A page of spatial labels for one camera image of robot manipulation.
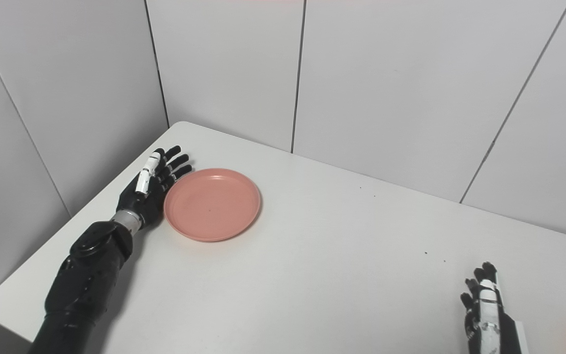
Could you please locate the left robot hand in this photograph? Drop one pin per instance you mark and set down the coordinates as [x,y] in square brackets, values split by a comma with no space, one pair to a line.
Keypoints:
[148,196]

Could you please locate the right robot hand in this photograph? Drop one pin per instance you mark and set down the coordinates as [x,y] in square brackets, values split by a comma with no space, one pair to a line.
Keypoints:
[489,319]

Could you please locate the pink plate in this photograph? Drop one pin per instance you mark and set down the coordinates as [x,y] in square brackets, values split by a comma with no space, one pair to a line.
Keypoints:
[212,204]

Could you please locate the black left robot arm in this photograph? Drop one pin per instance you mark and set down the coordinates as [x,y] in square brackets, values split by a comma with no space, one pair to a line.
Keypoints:
[86,285]

